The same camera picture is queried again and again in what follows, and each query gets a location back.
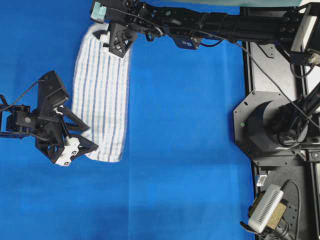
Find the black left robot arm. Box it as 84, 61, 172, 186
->
0, 95, 98, 167

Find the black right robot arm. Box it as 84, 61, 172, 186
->
90, 0, 320, 66

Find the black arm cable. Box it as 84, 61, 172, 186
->
104, 7, 320, 131

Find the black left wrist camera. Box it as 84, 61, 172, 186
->
36, 70, 70, 119

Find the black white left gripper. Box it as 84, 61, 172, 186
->
31, 105, 99, 167

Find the silver vented camera box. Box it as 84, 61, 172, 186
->
248, 184, 284, 234

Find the small white label tag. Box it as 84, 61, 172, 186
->
255, 175, 268, 188

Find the black camera cable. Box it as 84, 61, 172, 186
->
279, 179, 303, 240

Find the blue table cloth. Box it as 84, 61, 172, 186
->
0, 0, 258, 240

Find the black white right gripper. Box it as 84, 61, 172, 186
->
90, 0, 137, 58

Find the blue white striped towel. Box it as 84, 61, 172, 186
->
71, 23, 132, 163

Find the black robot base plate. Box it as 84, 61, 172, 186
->
232, 5, 320, 240

